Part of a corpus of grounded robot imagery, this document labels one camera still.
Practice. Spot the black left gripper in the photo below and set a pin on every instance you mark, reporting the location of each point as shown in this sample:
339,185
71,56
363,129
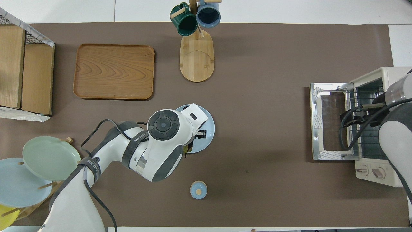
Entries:
200,134

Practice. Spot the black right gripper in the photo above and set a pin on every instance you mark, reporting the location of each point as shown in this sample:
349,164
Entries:
360,114

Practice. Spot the ribbed light blue plate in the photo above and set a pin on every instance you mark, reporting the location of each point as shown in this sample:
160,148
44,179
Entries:
208,129

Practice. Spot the glass oven door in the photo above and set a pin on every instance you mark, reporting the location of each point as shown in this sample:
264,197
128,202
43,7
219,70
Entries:
317,129

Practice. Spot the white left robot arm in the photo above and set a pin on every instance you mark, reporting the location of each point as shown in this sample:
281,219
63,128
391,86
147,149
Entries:
161,141

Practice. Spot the beige toaster oven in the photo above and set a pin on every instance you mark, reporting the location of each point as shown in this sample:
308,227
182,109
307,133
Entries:
367,80

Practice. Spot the beige oven knob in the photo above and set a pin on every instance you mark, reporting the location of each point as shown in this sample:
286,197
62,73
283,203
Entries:
378,173
362,170

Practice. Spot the small blue call bell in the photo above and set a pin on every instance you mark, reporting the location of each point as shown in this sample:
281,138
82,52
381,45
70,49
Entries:
198,190

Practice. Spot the bamboo mug tree stand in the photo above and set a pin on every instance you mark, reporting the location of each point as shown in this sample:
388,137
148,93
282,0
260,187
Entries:
196,61

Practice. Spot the brown table mat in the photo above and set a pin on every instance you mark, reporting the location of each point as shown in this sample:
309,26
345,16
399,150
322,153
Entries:
273,129

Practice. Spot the rectangular wooden tray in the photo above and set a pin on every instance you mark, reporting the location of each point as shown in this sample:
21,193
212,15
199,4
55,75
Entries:
112,71

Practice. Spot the dark green mug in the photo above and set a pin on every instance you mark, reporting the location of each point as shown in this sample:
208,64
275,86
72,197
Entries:
185,24

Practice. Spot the wooden dish rack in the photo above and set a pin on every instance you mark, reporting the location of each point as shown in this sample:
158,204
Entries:
85,160

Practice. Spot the blue mug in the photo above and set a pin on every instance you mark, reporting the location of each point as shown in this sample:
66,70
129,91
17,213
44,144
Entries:
208,14

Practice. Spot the pale green plate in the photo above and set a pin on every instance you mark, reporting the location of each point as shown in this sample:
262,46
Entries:
51,158

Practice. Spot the smooth light blue plate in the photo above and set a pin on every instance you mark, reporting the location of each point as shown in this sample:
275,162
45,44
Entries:
19,187

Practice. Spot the yellow plate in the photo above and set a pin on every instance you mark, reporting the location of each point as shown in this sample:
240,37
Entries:
6,219

